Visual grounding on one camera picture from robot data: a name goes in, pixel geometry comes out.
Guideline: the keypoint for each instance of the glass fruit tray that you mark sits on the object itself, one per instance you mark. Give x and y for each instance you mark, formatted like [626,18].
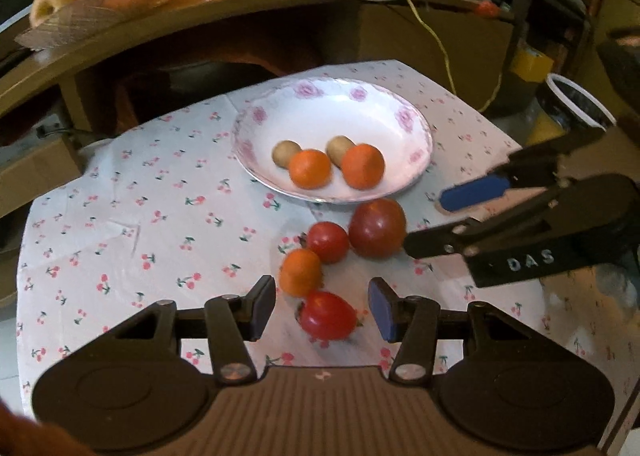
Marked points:
[75,21]

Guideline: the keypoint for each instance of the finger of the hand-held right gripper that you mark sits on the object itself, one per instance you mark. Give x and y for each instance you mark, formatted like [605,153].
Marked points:
[435,241]
[472,193]

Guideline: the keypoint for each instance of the white floral plate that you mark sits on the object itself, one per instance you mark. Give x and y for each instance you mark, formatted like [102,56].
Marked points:
[320,111]

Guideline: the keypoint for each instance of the large dark red tomato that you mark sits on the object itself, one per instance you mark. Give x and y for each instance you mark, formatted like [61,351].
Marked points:
[377,228]

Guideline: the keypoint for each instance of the oval red tomato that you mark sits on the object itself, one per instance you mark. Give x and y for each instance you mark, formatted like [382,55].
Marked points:
[327,316]

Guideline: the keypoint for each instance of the white rimmed bucket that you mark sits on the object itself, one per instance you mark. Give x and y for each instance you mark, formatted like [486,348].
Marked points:
[590,111]

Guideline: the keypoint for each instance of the brown kiwi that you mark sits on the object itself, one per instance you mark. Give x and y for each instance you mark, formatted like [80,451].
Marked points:
[283,152]
[337,147]

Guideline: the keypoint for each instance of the orange tangerine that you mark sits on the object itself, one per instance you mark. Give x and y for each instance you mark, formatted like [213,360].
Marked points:
[310,169]
[363,167]
[300,272]

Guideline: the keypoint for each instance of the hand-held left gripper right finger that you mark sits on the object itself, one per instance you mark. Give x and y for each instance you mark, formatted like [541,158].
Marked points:
[381,308]

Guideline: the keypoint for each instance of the wooden desk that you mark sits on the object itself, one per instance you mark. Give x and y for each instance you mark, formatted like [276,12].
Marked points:
[210,11]

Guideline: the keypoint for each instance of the small red tomato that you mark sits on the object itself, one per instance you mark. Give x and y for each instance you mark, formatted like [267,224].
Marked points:
[327,242]

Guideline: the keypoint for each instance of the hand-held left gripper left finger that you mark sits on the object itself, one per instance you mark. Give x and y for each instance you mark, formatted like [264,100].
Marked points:
[262,308]

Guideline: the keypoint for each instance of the cherry print tablecloth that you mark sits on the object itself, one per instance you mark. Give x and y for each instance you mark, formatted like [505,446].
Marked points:
[150,216]

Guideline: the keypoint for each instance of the cardboard box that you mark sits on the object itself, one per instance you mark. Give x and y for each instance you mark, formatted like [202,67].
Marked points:
[35,171]

